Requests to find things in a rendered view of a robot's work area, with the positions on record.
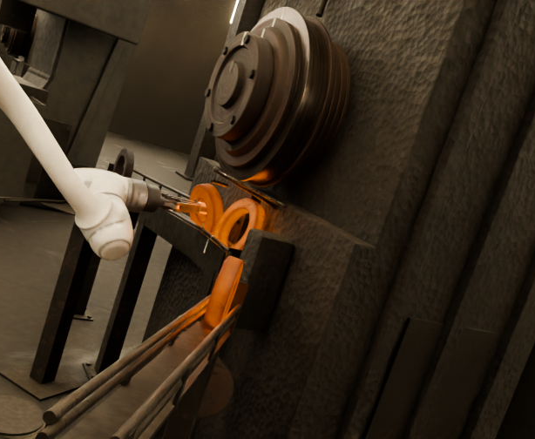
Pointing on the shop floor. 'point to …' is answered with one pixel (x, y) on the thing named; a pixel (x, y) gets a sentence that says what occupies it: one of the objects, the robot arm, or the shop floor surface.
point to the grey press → (72, 66)
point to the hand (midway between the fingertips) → (207, 209)
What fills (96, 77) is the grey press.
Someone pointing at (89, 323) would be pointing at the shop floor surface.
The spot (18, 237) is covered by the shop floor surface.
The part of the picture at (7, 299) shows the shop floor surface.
